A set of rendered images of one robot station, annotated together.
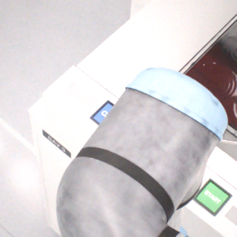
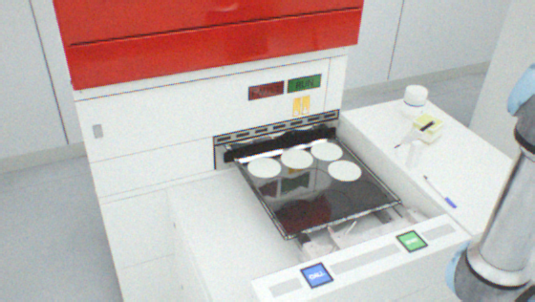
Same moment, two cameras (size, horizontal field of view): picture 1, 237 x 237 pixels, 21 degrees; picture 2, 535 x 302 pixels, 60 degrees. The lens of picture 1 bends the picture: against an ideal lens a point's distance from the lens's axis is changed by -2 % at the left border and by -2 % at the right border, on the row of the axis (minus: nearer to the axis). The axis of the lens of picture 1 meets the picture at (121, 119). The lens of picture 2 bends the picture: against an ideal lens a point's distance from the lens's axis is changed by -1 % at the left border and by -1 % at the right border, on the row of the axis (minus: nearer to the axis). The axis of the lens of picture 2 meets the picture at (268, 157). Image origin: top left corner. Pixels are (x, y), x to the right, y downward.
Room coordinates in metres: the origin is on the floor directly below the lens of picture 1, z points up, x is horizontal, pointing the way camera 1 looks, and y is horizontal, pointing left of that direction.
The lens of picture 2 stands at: (0.44, 0.66, 1.77)
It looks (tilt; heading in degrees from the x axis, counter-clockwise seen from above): 37 degrees down; 298
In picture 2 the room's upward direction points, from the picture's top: 2 degrees clockwise
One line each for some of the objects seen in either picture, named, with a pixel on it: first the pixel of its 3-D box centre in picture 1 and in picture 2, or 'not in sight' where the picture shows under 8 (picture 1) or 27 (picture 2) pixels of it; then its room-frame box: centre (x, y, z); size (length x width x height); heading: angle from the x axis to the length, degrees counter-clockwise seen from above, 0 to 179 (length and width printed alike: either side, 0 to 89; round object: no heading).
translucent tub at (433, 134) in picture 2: not in sight; (426, 129); (0.57, -0.64, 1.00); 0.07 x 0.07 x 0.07; 73
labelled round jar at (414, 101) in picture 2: not in sight; (414, 102); (0.65, -0.77, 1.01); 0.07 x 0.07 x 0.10
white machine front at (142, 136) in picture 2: not in sight; (225, 119); (1.11, -0.33, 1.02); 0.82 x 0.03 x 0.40; 54
